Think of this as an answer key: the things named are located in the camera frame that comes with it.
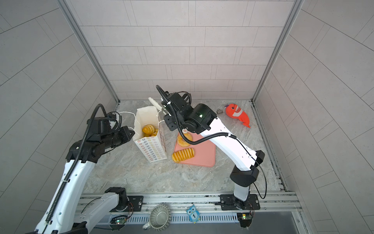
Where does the ring shaped bread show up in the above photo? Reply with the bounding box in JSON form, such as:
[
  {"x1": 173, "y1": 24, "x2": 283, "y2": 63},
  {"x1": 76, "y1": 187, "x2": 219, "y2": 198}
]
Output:
[{"x1": 177, "y1": 133, "x2": 193, "y2": 147}]

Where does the red plush fish toy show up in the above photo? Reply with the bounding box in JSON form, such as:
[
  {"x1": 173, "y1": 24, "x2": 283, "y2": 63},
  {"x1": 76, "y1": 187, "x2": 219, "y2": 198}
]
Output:
[{"x1": 225, "y1": 103, "x2": 250, "y2": 128}]

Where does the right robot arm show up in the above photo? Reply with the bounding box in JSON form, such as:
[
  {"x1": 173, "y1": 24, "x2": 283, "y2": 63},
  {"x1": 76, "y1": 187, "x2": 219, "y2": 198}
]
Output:
[{"x1": 156, "y1": 85, "x2": 265, "y2": 210}]

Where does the right circuit board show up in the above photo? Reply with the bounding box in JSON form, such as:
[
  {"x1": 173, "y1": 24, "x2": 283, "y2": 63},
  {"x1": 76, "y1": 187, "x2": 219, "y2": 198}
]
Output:
[{"x1": 237, "y1": 213, "x2": 253, "y2": 229}]

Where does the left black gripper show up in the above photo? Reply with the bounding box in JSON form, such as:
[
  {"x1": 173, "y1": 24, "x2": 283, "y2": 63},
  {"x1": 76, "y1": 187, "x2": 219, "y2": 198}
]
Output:
[{"x1": 100, "y1": 126, "x2": 137, "y2": 150}]

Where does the dark orange oval bread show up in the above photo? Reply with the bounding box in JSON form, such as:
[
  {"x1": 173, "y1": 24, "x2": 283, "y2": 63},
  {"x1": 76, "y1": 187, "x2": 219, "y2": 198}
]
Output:
[{"x1": 151, "y1": 129, "x2": 158, "y2": 137}]

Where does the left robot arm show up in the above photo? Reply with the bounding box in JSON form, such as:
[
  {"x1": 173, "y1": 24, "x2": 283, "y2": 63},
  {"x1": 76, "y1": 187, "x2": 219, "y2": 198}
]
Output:
[{"x1": 33, "y1": 103, "x2": 135, "y2": 234}]

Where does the pink plastic tray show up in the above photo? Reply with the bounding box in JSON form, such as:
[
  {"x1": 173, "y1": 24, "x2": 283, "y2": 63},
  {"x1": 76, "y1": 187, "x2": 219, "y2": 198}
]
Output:
[{"x1": 174, "y1": 141, "x2": 216, "y2": 167}]

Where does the metal fluted cup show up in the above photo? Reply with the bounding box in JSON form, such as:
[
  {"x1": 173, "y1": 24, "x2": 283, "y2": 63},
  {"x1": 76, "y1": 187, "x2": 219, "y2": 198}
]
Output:
[{"x1": 142, "y1": 205, "x2": 171, "y2": 232}]

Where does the ridged yellow bread loaf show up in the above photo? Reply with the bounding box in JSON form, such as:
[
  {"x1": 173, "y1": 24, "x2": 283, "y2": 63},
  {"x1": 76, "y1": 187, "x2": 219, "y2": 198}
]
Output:
[{"x1": 172, "y1": 148, "x2": 195, "y2": 163}]

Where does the blue owl figurine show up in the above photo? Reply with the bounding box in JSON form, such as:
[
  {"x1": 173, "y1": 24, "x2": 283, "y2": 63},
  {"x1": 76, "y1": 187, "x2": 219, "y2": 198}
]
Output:
[{"x1": 186, "y1": 204, "x2": 200, "y2": 223}]

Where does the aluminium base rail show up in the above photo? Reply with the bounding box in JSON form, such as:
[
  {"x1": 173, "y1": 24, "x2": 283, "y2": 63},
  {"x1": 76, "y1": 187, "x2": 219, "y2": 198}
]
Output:
[{"x1": 55, "y1": 191, "x2": 303, "y2": 217}]

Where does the left green circuit board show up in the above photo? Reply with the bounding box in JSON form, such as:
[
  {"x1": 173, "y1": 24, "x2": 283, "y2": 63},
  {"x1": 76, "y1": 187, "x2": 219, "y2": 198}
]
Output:
[{"x1": 110, "y1": 215, "x2": 128, "y2": 232}]

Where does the round striped bun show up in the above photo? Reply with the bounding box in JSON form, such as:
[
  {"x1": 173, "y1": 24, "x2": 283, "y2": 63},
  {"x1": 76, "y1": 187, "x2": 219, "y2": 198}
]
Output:
[{"x1": 142, "y1": 124, "x2": 156, "y2": 137}]

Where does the white printed paper bag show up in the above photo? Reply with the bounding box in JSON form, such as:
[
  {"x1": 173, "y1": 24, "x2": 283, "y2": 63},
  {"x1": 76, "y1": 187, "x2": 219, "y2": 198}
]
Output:
[{"x1": 132, "y1": 106, "x2": 168, "y2": 163}]

